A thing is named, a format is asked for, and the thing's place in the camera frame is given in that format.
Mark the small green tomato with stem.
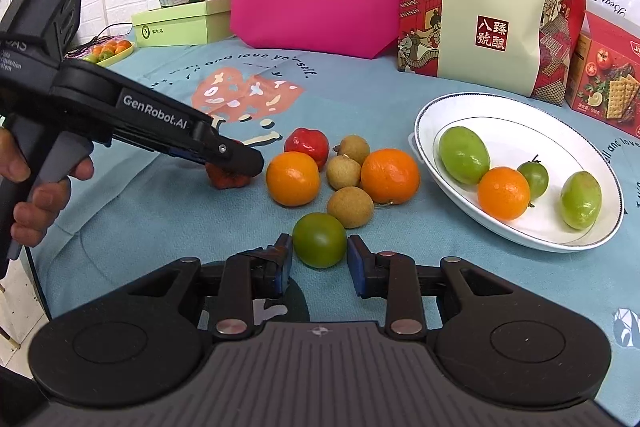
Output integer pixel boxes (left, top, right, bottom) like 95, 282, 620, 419
518, 156, 549, 208

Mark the orange mandarin on plate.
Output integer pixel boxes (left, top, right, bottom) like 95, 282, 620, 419
477, 167, 530, 221

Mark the light blue printed tablecloth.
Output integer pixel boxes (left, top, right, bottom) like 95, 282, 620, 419
32, 39, 639, 425

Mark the red cracker box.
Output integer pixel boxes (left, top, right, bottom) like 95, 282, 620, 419
565, 11, 639, 136

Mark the orange mandarin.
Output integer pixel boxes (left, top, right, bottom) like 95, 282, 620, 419
360, 148, 420, 205
265, 152, 321, 207
477, 167, 530, 221

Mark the brown longan bottom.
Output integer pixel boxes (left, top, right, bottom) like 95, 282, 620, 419
326, 186, 374, 230

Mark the yellow tray of fruits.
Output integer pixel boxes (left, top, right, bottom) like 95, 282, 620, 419
80, 39, 136, 67

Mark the person's left hand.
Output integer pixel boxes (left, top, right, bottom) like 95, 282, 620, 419
1, 128, 70, 247

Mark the dark red wrinkled fruit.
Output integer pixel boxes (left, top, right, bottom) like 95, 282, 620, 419
205, 164, 252, 190

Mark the shiny red wax apple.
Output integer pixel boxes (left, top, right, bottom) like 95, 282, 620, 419
284, 128, 330, 171

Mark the green jujube right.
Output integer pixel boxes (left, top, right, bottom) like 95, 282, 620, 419
560, 171, 602, 231

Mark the light green cardboard box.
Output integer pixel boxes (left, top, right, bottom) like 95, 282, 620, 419
132, 0, 232, 48

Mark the brown longan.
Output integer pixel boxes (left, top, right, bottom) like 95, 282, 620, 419
334, 134, 370, 165
326, 186, 374, 230
326, 155, 361, 191

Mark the white oval plate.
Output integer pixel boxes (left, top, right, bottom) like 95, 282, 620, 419
408, 92, 624, 253

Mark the round green tomato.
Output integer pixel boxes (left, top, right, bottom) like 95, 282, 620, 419
293, 212, 347, 269

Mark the brown longan top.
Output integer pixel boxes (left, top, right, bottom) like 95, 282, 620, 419
334, 134, 370, 165

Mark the brown longan middle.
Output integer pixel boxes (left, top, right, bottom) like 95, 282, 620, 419
326, 155, 361, 191

